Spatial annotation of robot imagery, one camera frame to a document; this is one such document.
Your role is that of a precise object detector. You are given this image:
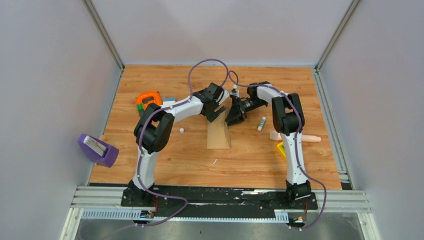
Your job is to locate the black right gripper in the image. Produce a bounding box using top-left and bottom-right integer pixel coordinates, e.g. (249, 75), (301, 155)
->
(226, 97), (266, 127)

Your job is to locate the tan paper envelope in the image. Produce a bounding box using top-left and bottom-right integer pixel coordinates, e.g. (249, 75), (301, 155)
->
(206, 111), (231, 150)

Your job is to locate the white green glue stick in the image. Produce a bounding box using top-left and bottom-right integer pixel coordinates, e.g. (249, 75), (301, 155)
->
(257, 116), (267, 131)

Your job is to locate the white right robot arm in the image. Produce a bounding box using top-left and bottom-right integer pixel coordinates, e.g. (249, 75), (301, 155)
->
(225, 81), (312, 209)

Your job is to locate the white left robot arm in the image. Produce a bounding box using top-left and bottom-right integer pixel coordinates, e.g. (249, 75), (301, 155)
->
(128, 83), (230, 207)

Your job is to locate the pink toy microphone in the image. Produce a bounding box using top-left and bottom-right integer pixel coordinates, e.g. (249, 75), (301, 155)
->
(269, 131), (322, 143)

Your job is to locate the white and blue building block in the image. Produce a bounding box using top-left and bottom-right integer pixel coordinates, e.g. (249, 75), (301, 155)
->
(162, 97), (177, 106)

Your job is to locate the yellow building block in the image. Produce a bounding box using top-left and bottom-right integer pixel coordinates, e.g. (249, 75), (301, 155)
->
(275, 141), (287, 162)

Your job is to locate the orange curved toy track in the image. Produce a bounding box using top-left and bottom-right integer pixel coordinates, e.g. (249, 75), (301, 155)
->
(135, 91), (163, 110)

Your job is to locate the green building block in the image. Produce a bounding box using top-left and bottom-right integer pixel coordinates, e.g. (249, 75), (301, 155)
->
(136, 104), (145, 116)

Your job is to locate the purple box with card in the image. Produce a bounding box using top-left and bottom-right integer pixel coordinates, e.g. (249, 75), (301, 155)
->
(77, 133), (119, 168)

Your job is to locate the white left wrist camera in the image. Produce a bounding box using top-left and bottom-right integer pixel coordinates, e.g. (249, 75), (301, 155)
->
(217, 89), (230, 105)

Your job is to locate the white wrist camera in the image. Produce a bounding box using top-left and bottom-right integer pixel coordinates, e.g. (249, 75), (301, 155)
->
(217, 89), (230, 105)
(229, 85), (240, 98)

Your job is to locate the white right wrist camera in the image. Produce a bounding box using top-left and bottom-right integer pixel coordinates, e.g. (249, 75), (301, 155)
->
(229, 85), (240, 98)

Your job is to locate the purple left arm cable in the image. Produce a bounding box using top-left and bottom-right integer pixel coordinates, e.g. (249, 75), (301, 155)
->
(136, 58), (230, 229)

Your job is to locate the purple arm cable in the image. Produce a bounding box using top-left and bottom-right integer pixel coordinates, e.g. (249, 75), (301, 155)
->
(136, 58), (230, 229)
(227, 70), (328, 231)

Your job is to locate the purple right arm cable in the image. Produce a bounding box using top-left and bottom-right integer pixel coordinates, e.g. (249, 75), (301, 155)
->
(227, 70), (328, 231)

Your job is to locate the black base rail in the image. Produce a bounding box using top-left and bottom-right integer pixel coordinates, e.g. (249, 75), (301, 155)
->
(120, 181), (318, 219)

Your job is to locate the white slotted cable duct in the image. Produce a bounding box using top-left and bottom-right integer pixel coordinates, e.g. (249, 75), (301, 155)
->
(81, 208), (289, 224)

